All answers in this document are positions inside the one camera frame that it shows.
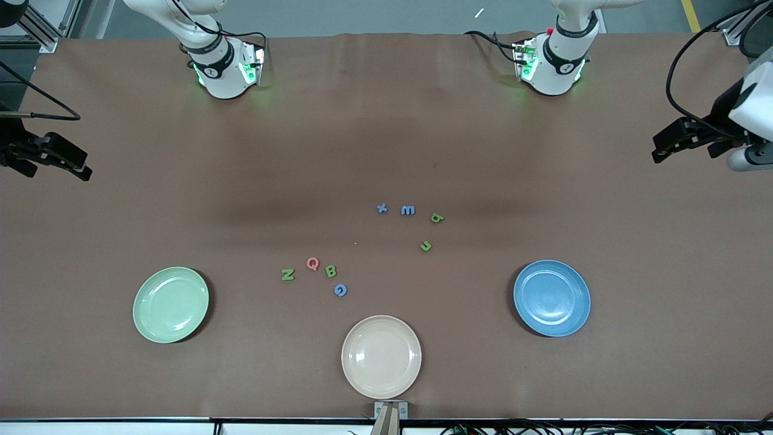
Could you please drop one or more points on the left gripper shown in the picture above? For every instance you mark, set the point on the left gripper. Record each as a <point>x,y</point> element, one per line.
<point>720,114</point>

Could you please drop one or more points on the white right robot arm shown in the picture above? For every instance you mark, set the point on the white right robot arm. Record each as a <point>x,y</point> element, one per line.
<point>220,78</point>

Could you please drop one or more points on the green foam letter B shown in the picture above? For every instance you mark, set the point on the green foam letter B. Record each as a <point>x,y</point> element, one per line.
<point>330,271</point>

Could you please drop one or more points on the brown table mat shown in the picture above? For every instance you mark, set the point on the brown table mat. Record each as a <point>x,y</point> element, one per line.
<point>362,121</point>

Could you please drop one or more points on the beige plate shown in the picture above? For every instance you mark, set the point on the beige plate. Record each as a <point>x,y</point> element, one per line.
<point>381,356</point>

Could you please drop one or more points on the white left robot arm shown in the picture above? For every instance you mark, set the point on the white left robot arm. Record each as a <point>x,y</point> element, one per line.
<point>552,72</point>

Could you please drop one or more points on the light green plate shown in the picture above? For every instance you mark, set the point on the light green plate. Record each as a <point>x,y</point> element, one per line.
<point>171,305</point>

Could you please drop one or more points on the yellow floor tape strip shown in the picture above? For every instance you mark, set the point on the yellow floor tape strip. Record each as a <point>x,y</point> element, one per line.
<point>691,15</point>

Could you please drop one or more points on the green foam letter u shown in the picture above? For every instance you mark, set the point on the green foam letter u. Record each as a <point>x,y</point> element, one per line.
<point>426,248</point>

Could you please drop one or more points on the aluminium frame profile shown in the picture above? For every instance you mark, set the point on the aluminium frame profile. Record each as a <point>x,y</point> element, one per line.
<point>42,33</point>
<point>740,30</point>

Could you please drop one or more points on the green foam letter N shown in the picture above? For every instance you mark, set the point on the green foam letter N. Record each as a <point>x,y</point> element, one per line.
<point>288,275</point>

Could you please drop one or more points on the white table edge rail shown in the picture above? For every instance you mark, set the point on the white table edge rail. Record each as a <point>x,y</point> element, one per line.
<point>90,428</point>

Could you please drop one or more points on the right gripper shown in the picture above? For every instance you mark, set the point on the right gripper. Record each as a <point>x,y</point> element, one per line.
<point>10,147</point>

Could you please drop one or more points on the pink foam letter Q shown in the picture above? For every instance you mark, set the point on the pink foam letter Q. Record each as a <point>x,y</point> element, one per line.
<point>307,263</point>

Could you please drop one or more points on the blue foam letter G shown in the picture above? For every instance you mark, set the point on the blue foam letter G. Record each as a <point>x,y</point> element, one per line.
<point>336,290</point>

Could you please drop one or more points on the blue plate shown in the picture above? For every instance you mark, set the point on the blue plate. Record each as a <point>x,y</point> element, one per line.
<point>552,298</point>

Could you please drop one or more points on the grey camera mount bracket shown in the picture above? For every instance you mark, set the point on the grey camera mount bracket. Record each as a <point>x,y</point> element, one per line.
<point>391,417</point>

